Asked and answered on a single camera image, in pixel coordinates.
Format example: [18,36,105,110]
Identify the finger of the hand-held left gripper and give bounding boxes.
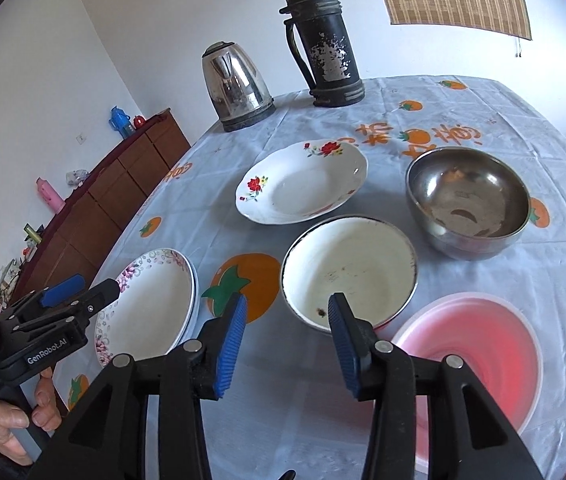
[13,279,120,335]
[0,274,86,322]

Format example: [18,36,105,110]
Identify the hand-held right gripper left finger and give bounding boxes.
[56,292,249,480]

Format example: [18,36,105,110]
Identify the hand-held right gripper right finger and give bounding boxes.
[327,292,546,480]

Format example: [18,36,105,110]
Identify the white plate purple floral rim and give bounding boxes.
[94,248,196,368]

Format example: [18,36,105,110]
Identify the white enamel bowl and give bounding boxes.
[281,215,419,333]

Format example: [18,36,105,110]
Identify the pink plastic bowl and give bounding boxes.
[390,292,544,436]

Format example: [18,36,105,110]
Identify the white plate red flowers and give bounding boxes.
[235,140,369,225]

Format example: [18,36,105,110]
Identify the stainless steel bowl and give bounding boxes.
[405,147,532,261]

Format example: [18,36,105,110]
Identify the person's left hand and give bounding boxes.
[0,367,62,467]

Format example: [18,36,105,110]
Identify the pile of small clutter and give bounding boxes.
[0,255,26,312]

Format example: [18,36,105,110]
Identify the plain white plate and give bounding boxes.
[180,259,200,343]

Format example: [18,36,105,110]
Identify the pink bottle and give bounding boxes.
[36,177,64,212]

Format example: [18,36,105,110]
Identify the brown wooden cabinet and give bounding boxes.
[10,108,192,306]

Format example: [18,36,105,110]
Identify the blue thermos jug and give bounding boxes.
[109,106,132,139]

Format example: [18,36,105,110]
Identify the pale blue orange-print tablecloth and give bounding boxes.
[46,75,566,480]

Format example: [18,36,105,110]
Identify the stainless steel electric kettle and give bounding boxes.
[201,41,276,133]

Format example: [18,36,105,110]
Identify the worn black thermos flask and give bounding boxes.
[278,0,366,109]

